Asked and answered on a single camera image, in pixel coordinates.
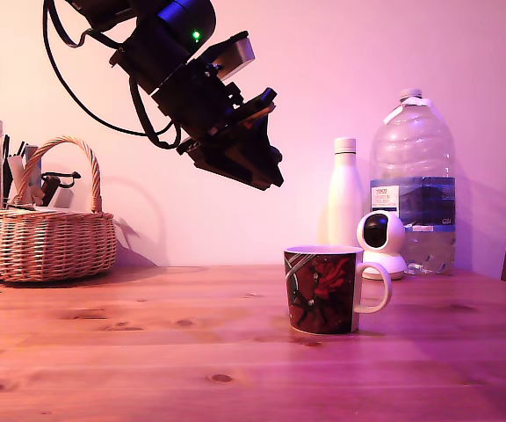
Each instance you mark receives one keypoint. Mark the white metal bottle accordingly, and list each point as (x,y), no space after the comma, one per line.
(344,193)

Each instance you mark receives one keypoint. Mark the large clear water bottle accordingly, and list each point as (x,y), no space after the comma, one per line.
(413,154)

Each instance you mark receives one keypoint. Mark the printed dark red mug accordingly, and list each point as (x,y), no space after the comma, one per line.
(319,290)

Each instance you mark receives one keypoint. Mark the grey blue box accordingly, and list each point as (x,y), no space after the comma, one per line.
(33,169)

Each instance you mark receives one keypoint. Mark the white card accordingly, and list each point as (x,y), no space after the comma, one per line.
(16,176)

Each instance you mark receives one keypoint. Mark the black pen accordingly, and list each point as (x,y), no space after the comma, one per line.
(6,171)

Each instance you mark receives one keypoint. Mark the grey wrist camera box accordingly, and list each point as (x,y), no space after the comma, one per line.
(240,55)

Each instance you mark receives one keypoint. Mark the small white round camera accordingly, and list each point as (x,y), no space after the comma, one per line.
(382,235)

